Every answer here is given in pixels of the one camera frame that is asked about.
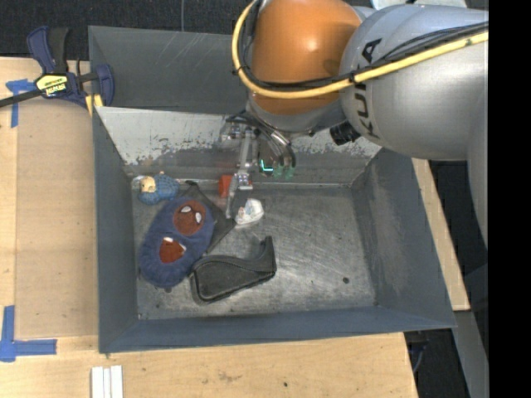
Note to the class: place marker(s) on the blue slipper with red faces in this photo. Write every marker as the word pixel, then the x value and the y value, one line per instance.
pixel 153 259

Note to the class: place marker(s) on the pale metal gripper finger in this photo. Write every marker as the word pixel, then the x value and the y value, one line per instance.
pixel 244 182

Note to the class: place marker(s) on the blue toy figure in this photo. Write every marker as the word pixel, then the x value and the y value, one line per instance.
pixel 164 189

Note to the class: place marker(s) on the small white toy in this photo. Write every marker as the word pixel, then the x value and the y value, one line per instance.
pixel 251 214

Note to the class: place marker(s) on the grey metal bin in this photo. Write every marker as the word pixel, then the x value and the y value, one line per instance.
pixel 315 243

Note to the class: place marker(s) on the black flat triangular piece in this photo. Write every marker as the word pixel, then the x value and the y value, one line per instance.
pixel 222 227

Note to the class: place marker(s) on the small red block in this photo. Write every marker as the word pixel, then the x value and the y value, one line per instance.
pixel 224 185

